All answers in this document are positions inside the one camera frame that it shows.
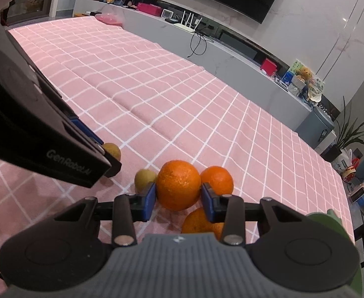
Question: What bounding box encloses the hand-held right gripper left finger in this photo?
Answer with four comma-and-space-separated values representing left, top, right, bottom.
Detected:
54, 183, 157, 246

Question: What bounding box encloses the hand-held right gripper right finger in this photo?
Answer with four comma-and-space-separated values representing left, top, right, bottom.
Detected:
200, 183, 308, 246

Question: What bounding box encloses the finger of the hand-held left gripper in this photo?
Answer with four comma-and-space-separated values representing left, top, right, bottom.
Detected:
28, 65, 105, 146
99, 147, 122, 178

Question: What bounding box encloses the green-brown kiwi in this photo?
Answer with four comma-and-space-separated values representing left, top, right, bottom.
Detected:
102, 142, 122, 163
134, 169, 158, 194

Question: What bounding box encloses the large orange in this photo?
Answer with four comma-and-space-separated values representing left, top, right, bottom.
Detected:
156, 160, 202, 211

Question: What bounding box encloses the pink checked tablecloth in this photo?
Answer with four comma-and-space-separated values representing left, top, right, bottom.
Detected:
0, 17, 356, 290

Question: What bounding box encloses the dark glass door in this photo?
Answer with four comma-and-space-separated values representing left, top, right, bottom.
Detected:
6, 0, 59, 26

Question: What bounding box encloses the pink plastic bag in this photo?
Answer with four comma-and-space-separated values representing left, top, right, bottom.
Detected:
94, 12, 125, 26

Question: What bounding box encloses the green plate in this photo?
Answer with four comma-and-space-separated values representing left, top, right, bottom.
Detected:
306, 209, 364, 298

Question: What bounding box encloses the grey-blue bin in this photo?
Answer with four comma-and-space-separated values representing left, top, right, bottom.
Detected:
295, 105, 336, 150

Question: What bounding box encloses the magenta box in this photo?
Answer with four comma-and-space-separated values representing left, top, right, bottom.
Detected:
137, 2, 163, 16

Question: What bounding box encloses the white plastic bag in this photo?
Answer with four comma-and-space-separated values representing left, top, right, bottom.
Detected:
331, 148, 354, 172

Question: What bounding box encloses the white router with antennas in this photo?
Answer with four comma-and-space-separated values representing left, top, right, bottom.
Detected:
172, 10, 203, 34

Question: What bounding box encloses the red box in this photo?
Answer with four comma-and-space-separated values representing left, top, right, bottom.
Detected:
260, 58, 279, 77

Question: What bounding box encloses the small white heater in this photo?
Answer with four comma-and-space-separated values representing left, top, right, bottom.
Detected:
350, 183, 364, 206

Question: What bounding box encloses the potted plant with long leaves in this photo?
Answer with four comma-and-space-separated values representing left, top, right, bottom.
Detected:
320, 96, 364, 162

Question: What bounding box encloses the brown plush bear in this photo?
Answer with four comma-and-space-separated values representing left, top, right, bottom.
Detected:
294, 68, 315, 85

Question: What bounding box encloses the green printed picture card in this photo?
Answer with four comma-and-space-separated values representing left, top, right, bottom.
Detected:
289, 59, 326, 95

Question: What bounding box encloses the black cable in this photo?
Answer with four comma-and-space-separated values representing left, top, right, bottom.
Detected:
187, 30, 208, 58

